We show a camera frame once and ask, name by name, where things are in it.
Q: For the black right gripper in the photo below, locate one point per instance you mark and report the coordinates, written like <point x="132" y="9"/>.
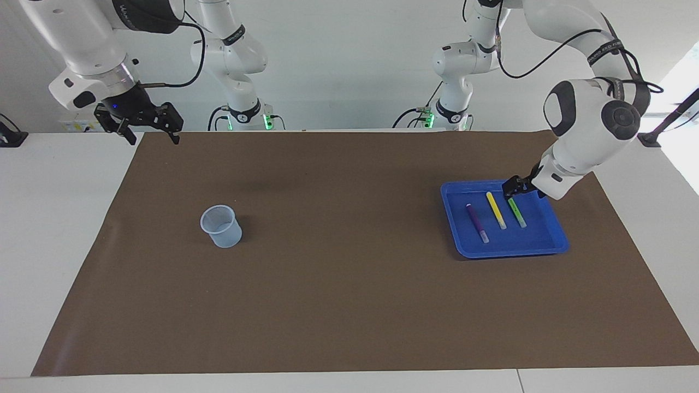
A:
<point x="128" y="101"/>

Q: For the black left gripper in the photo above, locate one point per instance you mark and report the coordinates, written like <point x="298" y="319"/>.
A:
<point x="535" y="177"/>

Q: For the green marker pen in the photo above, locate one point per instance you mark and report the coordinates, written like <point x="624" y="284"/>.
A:
<point x="517" y="213"/>

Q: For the yellow marker pen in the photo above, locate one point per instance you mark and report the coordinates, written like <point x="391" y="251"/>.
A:
<point x="496" y="210"/>

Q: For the purple marker pen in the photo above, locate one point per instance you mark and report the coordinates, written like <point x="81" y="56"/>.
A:
<point x="476" y="221"/>

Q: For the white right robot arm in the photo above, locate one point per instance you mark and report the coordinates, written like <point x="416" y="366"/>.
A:
<point x="82" y="38"/>

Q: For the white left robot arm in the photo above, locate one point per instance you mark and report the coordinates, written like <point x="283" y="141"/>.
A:
<point x="584" y="120"/>

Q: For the blue plastic tray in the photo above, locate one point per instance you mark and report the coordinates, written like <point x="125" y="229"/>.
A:
<point x="540" y="240"/>

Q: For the white power strip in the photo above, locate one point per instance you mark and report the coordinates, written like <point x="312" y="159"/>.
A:
<point x="71" y="125"/>

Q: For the clear plastic cup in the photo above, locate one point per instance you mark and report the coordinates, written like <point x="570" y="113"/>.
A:
<point x="224" y="234"/>

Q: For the brown table mat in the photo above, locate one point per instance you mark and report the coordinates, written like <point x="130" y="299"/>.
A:
<point x="349" y="305"/>

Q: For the black table clamp mount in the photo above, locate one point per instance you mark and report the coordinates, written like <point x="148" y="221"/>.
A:
<point x="11" y="137"/>

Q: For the black camera stand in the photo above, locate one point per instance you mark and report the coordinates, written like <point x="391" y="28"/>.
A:
<point x="661" y="128"/>

